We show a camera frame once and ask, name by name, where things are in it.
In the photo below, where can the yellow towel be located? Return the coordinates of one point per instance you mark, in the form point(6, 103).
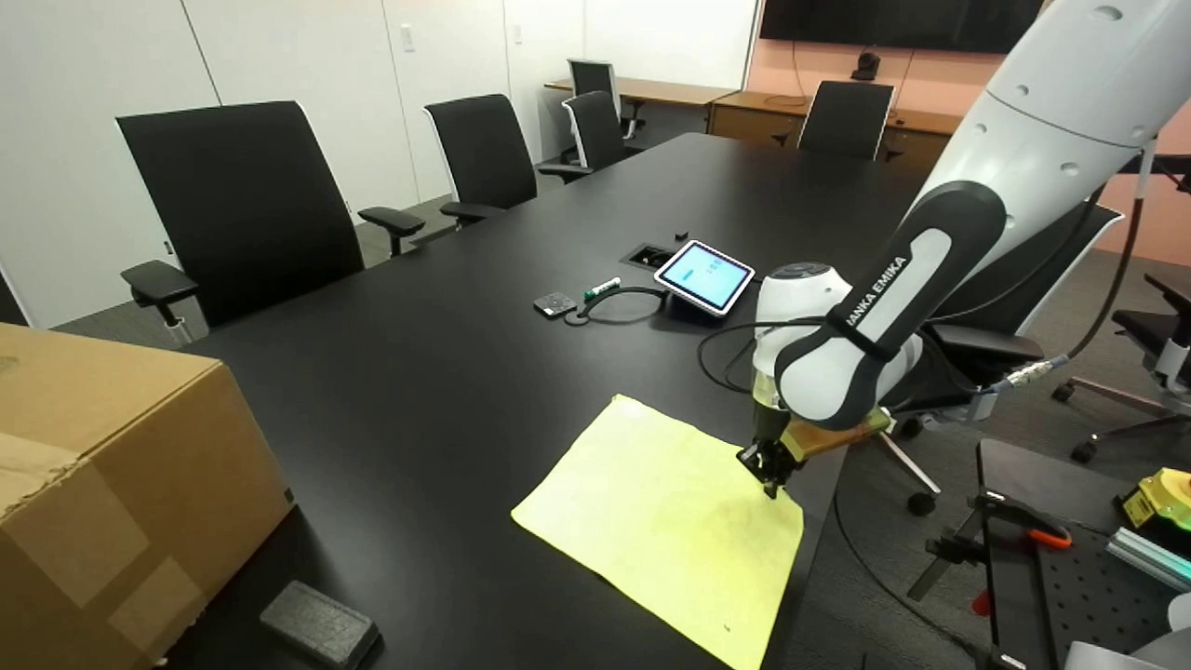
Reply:
point(673, 521)

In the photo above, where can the small black phone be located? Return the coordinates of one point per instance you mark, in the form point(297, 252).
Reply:
point(554, 305)

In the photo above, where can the right side black office chair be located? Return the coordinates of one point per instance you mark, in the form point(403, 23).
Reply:
point(981, 336)

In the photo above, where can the far right office chair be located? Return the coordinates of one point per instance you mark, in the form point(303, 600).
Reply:
point(1164, 356)

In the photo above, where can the cardboard box on table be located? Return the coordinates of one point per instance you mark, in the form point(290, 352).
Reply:
point(131, 490)

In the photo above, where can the orange handled pliers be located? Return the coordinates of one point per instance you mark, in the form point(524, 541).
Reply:
point(1034, 525)

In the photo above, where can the far left black office chair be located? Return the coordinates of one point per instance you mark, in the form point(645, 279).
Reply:
point(593, 77)

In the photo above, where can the near left black office chair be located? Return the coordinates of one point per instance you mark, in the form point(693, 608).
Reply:
point(250, 208)

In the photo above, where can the black breadboard cart plate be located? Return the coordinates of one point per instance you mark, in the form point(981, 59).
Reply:
point(1057, 562)

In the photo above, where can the head end black office chair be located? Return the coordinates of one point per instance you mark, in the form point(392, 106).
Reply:
point(844, 121)

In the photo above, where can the wooden sideboard cabinet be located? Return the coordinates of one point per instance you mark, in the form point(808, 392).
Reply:
point(911, 140)

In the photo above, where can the wooden brown gripper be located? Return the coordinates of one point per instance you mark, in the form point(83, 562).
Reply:
point(803, 441)

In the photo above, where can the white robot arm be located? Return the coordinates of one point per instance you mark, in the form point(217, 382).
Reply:
point(1079, 94)

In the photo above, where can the white tablet on stand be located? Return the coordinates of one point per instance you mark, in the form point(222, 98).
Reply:
point(705, 275)

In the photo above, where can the table cable port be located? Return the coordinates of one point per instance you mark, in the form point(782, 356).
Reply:
point(647, 253)

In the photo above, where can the black foam block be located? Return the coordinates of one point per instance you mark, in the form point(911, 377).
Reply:
point(321, 626)

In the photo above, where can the wall mounted black television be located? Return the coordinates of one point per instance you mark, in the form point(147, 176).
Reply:
point(900, 23)

